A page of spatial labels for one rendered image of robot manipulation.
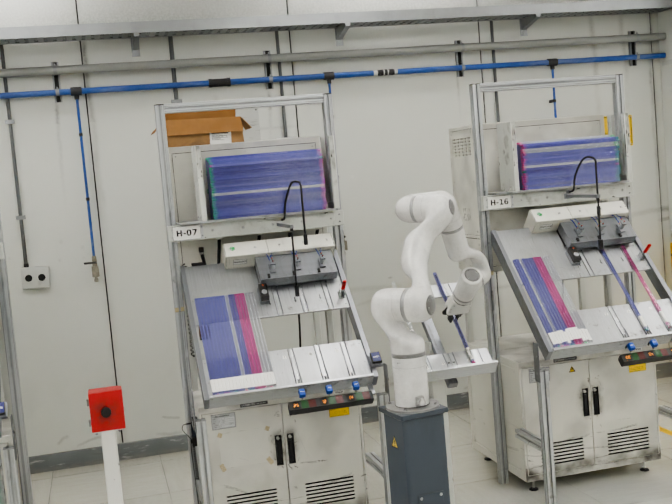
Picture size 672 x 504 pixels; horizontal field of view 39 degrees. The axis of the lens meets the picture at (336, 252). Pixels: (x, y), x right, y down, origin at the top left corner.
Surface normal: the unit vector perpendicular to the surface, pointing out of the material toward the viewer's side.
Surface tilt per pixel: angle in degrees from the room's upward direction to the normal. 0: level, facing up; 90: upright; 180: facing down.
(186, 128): 80
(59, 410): 90
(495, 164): 90
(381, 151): 90
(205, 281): 43
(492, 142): 90
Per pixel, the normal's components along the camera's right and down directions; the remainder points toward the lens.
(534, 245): 0.11, -0.67
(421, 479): 0.40, 0.04
